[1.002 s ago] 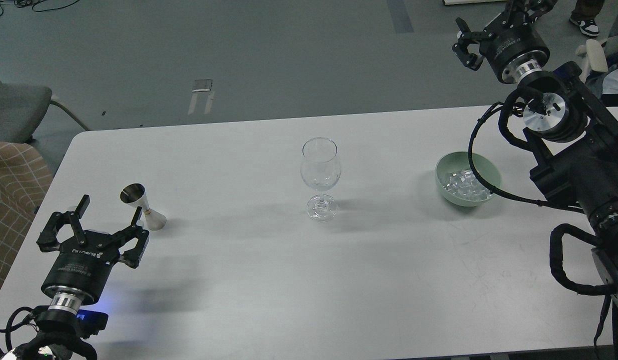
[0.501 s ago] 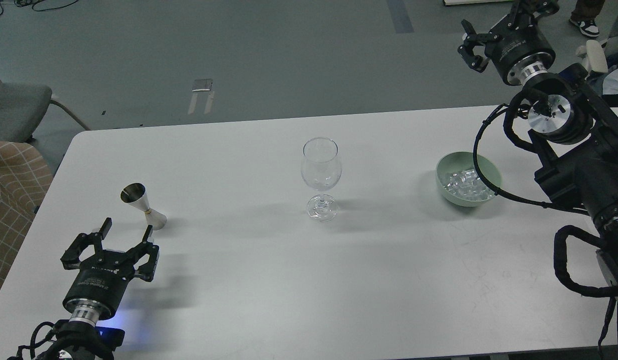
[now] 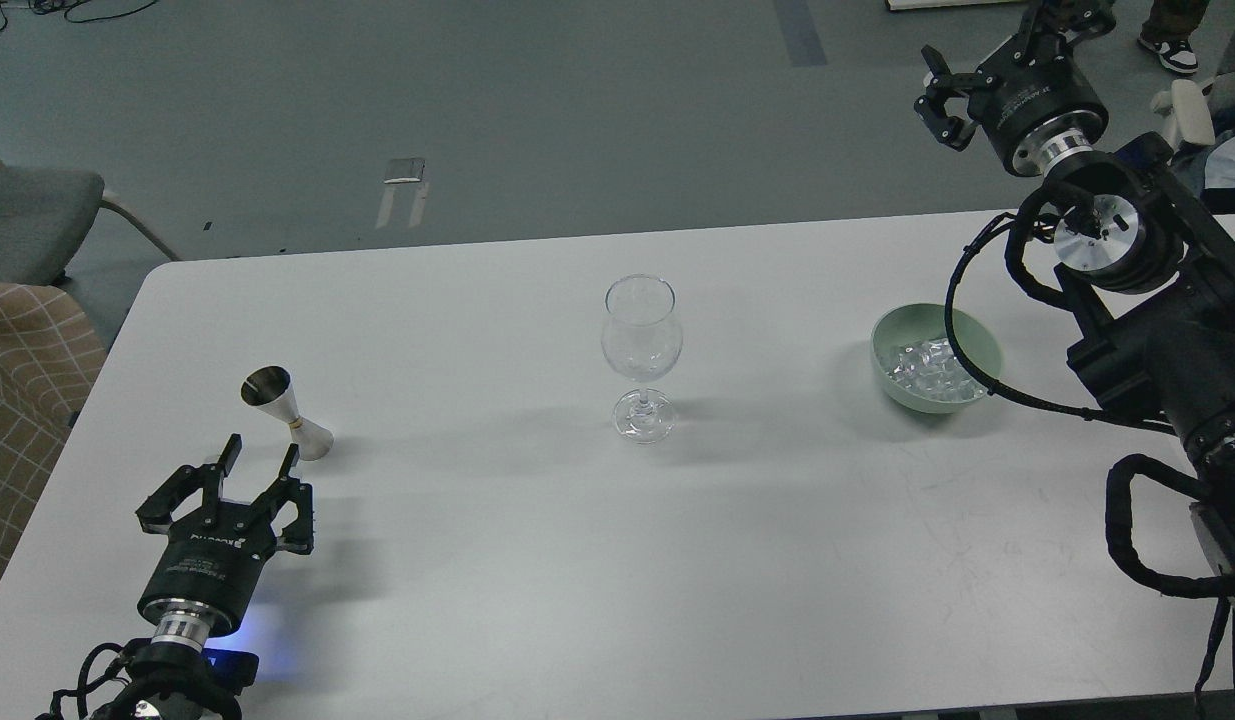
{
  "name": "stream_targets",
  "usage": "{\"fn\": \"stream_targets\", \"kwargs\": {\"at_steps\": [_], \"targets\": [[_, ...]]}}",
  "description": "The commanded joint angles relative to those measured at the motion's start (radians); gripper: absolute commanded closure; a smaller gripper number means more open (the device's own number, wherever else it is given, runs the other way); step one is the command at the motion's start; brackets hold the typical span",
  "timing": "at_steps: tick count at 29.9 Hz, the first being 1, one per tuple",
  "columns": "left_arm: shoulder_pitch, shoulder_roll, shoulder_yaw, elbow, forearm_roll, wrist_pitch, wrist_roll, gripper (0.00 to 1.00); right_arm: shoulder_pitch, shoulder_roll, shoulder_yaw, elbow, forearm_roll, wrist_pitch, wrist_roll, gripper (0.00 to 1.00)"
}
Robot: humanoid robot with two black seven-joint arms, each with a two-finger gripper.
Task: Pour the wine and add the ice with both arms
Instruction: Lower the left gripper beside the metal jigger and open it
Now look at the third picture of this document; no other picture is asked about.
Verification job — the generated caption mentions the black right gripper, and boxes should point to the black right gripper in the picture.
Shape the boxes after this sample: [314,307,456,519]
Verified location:
[914,1,1116,177]

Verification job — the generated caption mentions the clear wine glass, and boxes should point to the clear wine glass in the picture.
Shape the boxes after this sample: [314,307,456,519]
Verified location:
[600,274,684,445]

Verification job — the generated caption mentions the white chair with clothes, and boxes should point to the white chair with clothes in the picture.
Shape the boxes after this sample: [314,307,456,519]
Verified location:
[1149,51,1235,215]

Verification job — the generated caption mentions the beige checkered cushion chair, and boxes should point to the beige checkered cushion chair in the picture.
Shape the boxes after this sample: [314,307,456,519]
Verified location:
[0,282,107,580]

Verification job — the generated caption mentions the black floor cables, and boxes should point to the black floor cables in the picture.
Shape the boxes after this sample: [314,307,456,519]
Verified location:
[0,0,158,43]

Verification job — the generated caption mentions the white black sneaker right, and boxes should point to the white black sneaker right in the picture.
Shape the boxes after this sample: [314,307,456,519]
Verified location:
[1137,36,1199,77]

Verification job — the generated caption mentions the grey office chair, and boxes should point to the grey office chair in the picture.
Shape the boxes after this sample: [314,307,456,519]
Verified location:
[0,159,183,287]

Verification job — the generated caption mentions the green bowl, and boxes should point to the green bowl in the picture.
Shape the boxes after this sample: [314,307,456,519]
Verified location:
[869,304,987,415]

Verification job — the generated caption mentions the silver floor socket plate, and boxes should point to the silver floor socket plate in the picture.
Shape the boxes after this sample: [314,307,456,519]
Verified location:
[382,158,426,184]

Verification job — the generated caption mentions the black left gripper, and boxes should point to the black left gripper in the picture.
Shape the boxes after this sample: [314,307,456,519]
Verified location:
[135,433,315,634]

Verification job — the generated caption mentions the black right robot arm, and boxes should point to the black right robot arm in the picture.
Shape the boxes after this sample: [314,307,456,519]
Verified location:
[914,1,1235,703]

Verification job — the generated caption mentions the steel cocktail jigger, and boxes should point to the steel cocktail jigger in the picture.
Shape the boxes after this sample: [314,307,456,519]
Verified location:
[240,366,333,461]

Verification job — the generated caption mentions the clear ice cubes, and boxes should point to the clear ice cubes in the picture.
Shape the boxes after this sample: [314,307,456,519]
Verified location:
[882,337,986,403]

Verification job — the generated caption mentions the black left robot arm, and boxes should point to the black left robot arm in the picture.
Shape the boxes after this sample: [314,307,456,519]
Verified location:
[46,433,315,719]

